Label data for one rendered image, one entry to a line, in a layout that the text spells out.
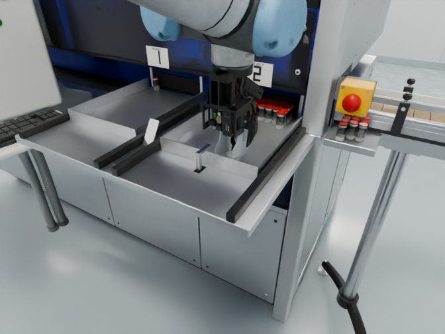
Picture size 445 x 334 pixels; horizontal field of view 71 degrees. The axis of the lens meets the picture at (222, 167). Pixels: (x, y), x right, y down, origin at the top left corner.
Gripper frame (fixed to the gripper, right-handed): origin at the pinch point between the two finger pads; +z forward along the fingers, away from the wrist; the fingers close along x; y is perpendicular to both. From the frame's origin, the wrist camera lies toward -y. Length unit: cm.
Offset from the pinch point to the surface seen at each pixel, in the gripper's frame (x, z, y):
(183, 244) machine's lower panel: -38, 72, -25
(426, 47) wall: 43, 64, -485
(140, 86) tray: -54, 2, -28
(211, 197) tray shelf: 0.5, 3.5, 10.9
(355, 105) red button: 19.1, -8.3, -21.1
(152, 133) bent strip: -23.4, 0.5, 0.2
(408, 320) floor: 57, 91, -53
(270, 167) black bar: 7.4, 1.5, -1.9
